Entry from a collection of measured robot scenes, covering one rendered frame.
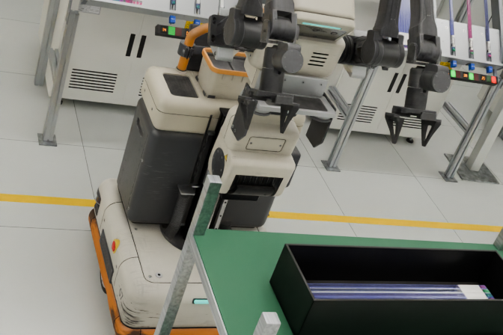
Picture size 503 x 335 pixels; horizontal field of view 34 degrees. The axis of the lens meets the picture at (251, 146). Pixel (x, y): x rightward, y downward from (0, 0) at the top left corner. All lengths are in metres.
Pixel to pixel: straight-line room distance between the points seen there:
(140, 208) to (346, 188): 1.55
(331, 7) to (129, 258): 1.11
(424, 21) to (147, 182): 1.12
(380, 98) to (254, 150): 2.08
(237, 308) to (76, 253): 1.57
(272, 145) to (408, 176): 2.05
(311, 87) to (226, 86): 0.40
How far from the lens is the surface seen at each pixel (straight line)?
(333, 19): 2.30
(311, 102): 2.44
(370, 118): 4.60
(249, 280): 1.82
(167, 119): 2.71
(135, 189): 2.87
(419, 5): 2.27
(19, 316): 2.96
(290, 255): 1.75
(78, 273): 3.16
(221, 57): 2.33
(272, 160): 2.56
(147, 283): 2.76
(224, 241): 1.90
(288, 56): 1.94
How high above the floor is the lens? 2.08
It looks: 30 degrees down
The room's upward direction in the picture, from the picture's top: 20 degrees clockwise
